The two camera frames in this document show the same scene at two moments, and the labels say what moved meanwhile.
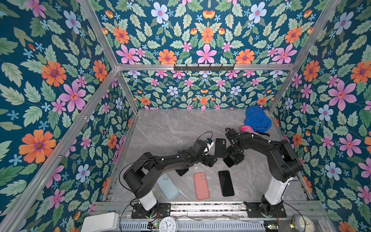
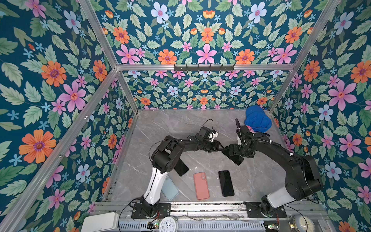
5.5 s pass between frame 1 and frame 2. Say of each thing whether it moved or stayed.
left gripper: moved
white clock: stayed
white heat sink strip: stayed
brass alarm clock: stayed
